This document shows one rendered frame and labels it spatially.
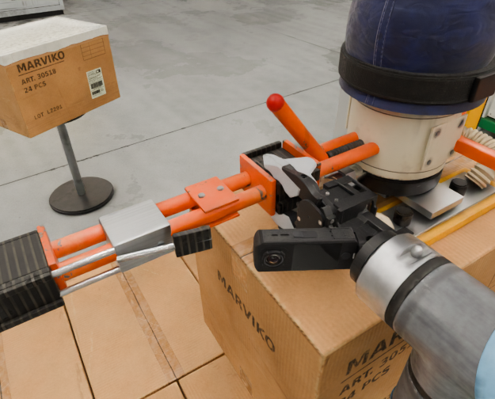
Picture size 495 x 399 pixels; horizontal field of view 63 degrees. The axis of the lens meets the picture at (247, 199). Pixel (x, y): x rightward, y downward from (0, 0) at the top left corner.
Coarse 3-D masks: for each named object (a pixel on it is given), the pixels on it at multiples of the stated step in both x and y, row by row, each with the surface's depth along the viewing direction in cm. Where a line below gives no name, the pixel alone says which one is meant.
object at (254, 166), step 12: (276, 144) 61; (288, 144) 60; (240, 156) 57; (252, 156) 59; (288, 156) 59; (300, 156) 58; (240, 168) 59; (252, 168) 55; (264, 168) 57; (252, 180) 57; (264, 180) 54; (276, 180) 54; (276, 192) 54; (264, 204) 56; (276, 204) 55; (288, 204) 55
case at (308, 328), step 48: (240, 240) 66; (480, 240) 65; (240, 288) 68; (288, 288) 58; (336, 288) 58; (240, 336) 78; (288, 336) 57; (336, 336) 52; (384, 336) 58; (288, 384) 64; (336, 384) 57; (384, 384) 71
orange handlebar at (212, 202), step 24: (336, 144) 63; (456, 144) 64; (480, 144) 62; (336, 168) 59; (192, 192) 53; (216, 192) 53; (240, 192) 54; (264, 192) 54; (168, 216) 53; (192, 216) 50; (216, 216) 51; (72, 240) 47; (96, 240) 48; (96, 264) 45
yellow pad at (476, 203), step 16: (448, 176) 76; (464, 176) 76; (464, 192) 70; (480, 192) 71; (384, 208) 69; (400, 208) 64; (464, 208) 68; (480, 208) 69; (400, 224) 64; (416, 224) 65; (432, 224) 65; (448, 224) 66; (464, 224) 68; (432, 240) 64
